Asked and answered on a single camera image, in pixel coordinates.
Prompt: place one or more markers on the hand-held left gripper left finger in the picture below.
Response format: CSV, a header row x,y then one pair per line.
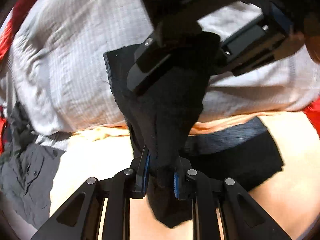
x,y
143,177

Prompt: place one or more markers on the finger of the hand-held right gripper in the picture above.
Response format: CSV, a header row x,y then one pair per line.
x,y
147,62
255,47

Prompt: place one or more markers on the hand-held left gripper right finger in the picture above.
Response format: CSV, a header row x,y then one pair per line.
x,y
177,185

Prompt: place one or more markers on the black pants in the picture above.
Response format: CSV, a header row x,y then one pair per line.
x,y
165,130

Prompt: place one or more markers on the person's right hand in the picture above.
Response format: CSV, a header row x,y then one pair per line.
x,y
314,48

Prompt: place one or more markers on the peach bed sheet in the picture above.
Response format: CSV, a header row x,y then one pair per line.
x,y
100,150

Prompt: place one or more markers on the grey white striped duvet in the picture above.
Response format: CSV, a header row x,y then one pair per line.
x,y
75,67

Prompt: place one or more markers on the blue floral cloth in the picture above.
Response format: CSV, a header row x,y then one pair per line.
x,y
237,132

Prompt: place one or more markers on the grey buttoned garment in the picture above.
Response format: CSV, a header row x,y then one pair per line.
x,y
30,180

